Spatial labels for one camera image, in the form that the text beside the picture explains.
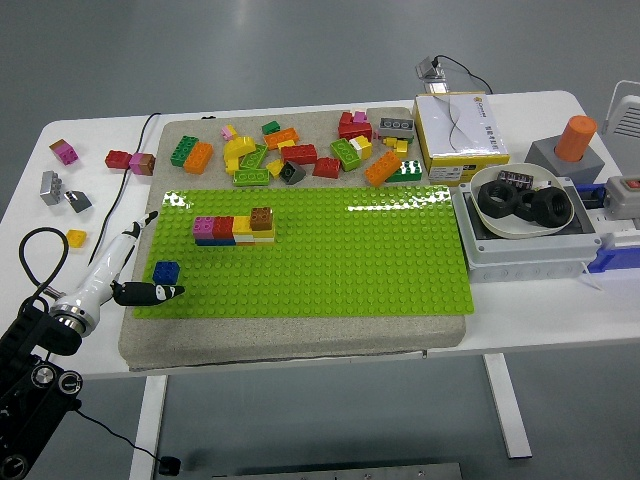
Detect grey junction box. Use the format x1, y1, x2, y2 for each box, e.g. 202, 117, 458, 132
451, 176, 604, 285

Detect clear plastic device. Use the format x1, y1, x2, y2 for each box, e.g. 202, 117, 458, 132
415, 55, 448, 95

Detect yellow curved toy brick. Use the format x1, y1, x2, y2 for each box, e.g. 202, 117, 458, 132
222, 135, 258, 175

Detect black plug with cord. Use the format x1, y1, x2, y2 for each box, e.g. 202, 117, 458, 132
74, 409, 183, 476

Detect dark purple component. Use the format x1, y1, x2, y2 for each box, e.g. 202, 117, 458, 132
496, 169, 535, 191

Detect white rail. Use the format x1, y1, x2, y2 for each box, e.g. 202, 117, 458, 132
585, 209, 640, 247

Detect brown square toy brick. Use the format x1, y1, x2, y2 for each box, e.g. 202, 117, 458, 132
249, 206, 275, 232

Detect dark green long brick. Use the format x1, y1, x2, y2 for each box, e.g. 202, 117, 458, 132
170, 135, 201, 168

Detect green brick white studs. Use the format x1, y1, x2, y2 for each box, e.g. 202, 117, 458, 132
385, 159, 425, 183

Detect grey long toy brick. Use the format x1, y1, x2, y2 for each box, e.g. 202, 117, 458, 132
376, 116, 417, 141

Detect blue fixture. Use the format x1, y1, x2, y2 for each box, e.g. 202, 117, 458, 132
573, 181, 640, 274

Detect dark grey slope brick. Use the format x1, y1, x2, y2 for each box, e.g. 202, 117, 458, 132
278, 160, 308, 185
63, 189, 94, 214

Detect red large toy brick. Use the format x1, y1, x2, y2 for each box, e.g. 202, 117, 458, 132
337, 111, 374, 143

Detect grey-brown mat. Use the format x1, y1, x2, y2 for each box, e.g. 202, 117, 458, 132
118, 106, 468, 372

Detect light grey toy brick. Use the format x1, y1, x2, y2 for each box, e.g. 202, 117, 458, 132
40, 170, 64, 207

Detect grey switch box red button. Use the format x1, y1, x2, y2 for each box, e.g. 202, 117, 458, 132
601, 175, 640, 222

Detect white slotted appliance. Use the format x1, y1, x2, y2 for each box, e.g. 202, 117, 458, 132
601, 80, 640, 147

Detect white and yellow brick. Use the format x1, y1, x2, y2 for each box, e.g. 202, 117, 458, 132
348, 135, 374, 161

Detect lime green long brick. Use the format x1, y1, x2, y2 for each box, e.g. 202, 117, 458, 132
232, 168, 272, 188
329, 138, 363, 173
239, 143, 271, 172

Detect blue square toy brick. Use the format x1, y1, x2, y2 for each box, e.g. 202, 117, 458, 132
152, 260, 181, 286

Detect white bowl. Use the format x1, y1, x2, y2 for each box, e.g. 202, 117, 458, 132
469, 161, 565, 240

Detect white table leg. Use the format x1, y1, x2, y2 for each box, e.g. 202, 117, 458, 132
128, 373, 169, 480
481, 351, 532, 461

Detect black hex nut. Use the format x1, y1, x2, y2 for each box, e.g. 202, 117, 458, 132
529, 185, 576, 232
476, 180, 522, 220
513, 189, 540, 222

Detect green studded baseplate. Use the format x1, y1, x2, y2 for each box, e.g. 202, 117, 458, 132
132, 184, 475, 320

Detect white zip tie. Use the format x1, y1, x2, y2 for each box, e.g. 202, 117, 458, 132
578, 261, 605, 292

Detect grey block with hole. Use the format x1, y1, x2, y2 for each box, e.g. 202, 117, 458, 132
523, 136, 607, 187

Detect red long toy brick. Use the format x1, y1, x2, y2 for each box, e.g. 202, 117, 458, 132
281, 143, 319, 166

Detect yellow and white cardboard box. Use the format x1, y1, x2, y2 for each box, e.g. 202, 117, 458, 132
412, 91, 512, 183

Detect thin black cable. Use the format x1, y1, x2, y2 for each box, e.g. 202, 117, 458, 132
433, 54, 494, 95

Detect orange cylinder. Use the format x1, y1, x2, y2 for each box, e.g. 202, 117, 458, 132
555, 115, 598, 163

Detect orange long toy brick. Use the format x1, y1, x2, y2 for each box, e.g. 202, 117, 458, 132
262, 127, 301, 151
363, 150, 403, 188
182, 141, 215, 175

